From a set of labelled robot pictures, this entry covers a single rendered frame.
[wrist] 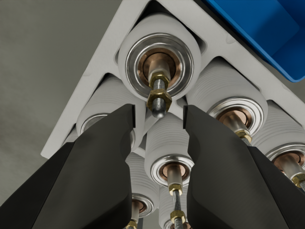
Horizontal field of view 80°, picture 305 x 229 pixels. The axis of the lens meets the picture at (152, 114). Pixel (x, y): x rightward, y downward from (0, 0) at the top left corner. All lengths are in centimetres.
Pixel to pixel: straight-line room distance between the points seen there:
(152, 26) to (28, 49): 40
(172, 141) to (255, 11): 33
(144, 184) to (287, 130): 24
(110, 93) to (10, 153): 59
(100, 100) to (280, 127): 26
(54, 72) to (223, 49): 41
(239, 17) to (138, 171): 38
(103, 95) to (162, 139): 11
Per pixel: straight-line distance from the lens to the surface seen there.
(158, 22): 21
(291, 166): 33
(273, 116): 35
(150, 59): 21
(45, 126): 66
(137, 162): 38
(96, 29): 48
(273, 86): 34
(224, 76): 27
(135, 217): 36
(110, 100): 25
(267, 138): 32
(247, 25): 49
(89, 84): 31
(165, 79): 17
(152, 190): 36
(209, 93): 24
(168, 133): 30
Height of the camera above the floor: 45
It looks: 58 degrees down
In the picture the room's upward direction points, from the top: 177 degrees counter-clockwise
